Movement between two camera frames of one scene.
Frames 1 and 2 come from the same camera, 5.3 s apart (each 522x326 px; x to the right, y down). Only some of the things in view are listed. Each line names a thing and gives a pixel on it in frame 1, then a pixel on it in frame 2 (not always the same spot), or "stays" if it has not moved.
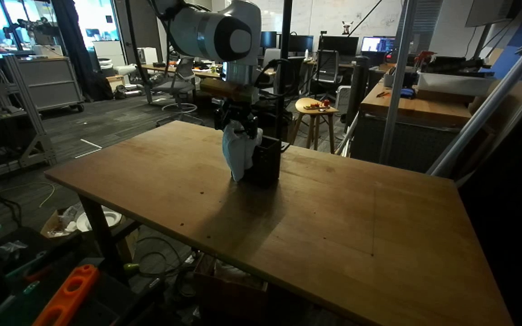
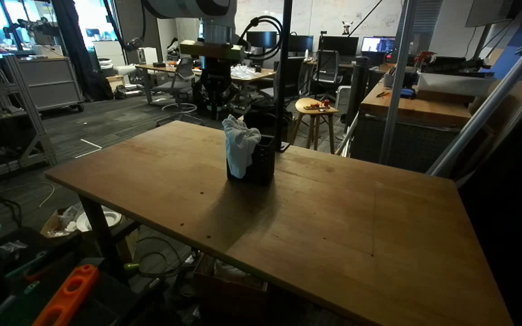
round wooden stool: x=314 y=107 stays
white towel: x=239 y=149 stays
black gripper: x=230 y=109 → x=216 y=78
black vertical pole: x=285 y=64 stays
